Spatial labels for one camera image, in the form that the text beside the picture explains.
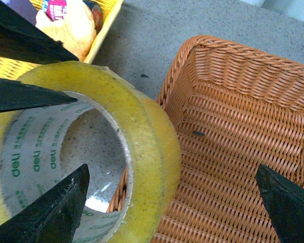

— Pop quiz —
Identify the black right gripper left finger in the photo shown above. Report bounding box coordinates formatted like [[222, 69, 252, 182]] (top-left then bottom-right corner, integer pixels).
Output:
[[0, 164, 90, 242]]

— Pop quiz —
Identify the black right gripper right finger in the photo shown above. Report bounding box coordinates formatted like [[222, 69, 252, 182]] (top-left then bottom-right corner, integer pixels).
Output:
[[256, 164, 304, 242]]

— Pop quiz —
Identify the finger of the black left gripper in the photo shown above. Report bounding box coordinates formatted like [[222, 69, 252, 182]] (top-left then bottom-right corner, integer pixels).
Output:
[[0, 78, 77, 113], [0, 1, 78, 64]]

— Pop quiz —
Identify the yellow packing tape roll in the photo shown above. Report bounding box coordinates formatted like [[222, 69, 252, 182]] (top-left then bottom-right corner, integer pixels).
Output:
[[0, 61, 181, 242]]

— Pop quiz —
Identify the yellow woven basket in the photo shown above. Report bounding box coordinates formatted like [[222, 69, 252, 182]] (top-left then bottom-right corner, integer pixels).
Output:
[[0, 0, 123, 79]]

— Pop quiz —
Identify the brown wicker basket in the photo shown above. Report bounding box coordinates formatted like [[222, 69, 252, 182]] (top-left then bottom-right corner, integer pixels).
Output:
[[106, 34, 304, 243]]

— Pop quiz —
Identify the pink candy packet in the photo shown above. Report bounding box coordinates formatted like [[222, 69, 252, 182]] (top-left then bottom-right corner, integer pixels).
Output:
[[42, 0, 67, 21]]

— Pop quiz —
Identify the toy croissant bread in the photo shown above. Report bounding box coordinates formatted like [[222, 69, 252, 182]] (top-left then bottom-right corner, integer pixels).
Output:
[[35, 1, 96, 61]]

